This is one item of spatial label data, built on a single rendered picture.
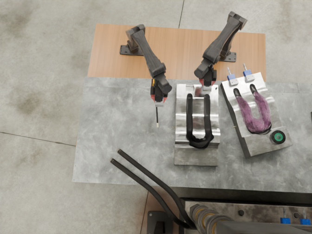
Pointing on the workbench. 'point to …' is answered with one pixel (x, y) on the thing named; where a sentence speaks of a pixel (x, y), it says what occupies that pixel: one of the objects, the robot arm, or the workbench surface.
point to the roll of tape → (278, 136)
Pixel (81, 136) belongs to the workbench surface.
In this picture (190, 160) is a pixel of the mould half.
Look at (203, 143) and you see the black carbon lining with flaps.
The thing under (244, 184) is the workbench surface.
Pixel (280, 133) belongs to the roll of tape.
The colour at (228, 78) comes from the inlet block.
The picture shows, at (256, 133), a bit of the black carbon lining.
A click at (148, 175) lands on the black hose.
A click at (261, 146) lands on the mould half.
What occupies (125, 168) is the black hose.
